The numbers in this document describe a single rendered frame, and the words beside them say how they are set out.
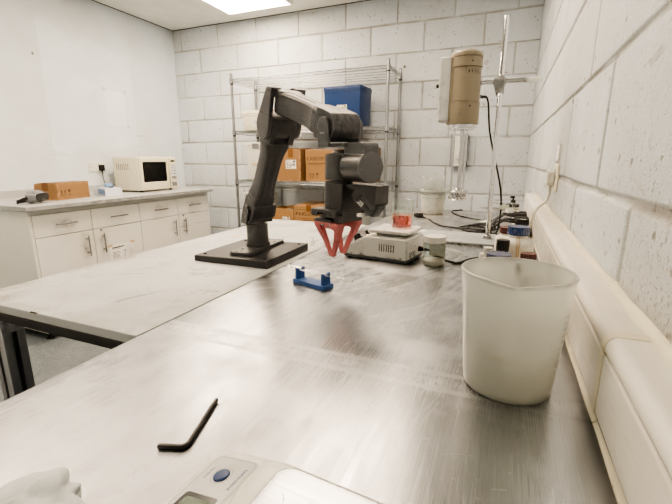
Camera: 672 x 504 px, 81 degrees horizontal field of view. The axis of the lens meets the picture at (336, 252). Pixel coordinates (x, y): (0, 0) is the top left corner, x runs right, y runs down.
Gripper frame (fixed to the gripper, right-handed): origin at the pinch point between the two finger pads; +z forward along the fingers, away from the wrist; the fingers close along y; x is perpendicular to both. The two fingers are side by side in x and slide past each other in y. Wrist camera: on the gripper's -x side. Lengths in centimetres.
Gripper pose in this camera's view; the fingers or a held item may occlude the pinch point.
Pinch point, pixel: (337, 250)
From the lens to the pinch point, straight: 83.2
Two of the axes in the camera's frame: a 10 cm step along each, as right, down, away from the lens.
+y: 6.5, -1.7, 7.4
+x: -7.6, -1.6, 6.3
